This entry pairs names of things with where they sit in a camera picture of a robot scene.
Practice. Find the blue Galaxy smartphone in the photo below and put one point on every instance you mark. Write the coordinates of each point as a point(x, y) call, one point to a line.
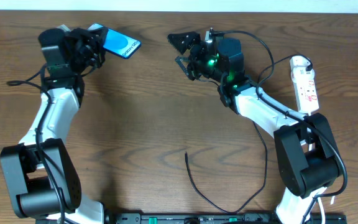
point(114, 42)

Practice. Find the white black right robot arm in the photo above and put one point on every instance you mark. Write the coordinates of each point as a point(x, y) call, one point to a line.
point(308, 158)

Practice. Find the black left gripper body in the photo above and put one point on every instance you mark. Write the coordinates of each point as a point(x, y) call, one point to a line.
point(95, 45)

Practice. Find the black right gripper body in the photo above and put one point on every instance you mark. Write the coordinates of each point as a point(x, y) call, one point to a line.
point(193, 56)

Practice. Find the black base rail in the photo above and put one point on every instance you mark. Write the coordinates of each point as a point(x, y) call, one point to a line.
point(135, 218)

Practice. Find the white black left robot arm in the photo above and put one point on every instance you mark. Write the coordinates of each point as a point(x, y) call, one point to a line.
point(41, 179)

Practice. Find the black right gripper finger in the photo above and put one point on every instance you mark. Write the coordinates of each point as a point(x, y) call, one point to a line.
point(183, 41)
point(179, 60)

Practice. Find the white USB wall charger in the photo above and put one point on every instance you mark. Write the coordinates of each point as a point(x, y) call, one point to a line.
point(301, 69)

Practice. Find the white power strip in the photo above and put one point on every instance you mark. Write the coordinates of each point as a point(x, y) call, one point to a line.
point(306, 95)

